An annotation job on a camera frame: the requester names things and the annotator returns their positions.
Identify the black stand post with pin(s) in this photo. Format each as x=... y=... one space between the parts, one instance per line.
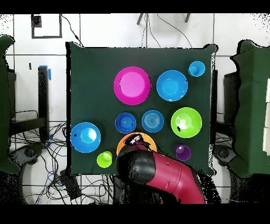
x=43 y=95
x=214 y=95

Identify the grey chair base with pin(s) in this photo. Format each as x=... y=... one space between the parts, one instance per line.
x=29 y=152
x=223 y=154

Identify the green cloth covered table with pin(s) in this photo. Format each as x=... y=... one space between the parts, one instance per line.
x=4 y=105
x=253 y=105

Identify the yellow-green cup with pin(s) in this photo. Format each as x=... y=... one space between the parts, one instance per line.
x=104 y=159

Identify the dark green tablecloth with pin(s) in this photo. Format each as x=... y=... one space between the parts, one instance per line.
x=95 y=84

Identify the small light blue bowl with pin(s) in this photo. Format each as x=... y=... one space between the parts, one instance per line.
x=152 y=121

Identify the purple cup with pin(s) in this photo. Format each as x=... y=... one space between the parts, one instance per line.
x=183 y=152

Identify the lime green bowl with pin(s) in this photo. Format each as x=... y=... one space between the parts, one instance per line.
x=186 y=122

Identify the pink bowl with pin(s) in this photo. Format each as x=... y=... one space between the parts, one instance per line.
x=131 y=85

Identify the orange bowl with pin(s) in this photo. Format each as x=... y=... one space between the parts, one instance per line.
x=121 y=143

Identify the small dark blue bowl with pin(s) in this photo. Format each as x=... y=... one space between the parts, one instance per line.
x=125 y=122

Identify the black square floor frame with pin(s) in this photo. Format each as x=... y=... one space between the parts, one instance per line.
x=36 y=21

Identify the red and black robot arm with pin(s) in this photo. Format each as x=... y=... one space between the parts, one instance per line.
x=173 y=175

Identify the black power strip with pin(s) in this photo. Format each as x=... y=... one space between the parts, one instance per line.
x=70 y=186

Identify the light blue cup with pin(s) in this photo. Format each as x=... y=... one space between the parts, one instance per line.
x=196 y=68

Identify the large blue bowl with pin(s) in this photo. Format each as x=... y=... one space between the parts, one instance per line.
x=85 y=137
x=172 y=85

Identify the camera tripod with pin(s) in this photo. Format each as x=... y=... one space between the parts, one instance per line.
x=139 y=19

